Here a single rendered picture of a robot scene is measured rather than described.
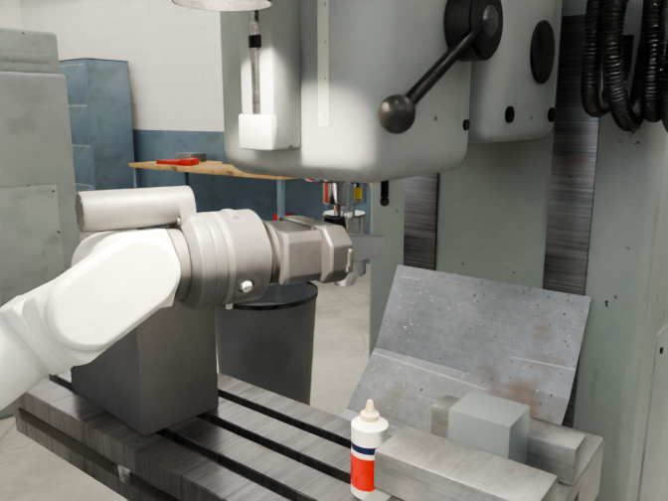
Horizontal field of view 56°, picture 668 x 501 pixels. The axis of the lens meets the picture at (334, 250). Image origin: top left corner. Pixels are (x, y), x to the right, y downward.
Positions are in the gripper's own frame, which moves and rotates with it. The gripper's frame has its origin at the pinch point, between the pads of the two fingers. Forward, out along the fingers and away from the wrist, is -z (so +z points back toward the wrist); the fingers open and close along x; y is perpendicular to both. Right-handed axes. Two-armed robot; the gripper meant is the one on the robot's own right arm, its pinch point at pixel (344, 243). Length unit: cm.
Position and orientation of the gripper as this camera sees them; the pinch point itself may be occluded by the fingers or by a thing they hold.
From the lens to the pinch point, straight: 66.4
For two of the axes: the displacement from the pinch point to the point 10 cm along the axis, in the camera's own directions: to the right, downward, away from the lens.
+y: -0.1, 9.8, 2.0
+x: -5.5, -1.7, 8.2
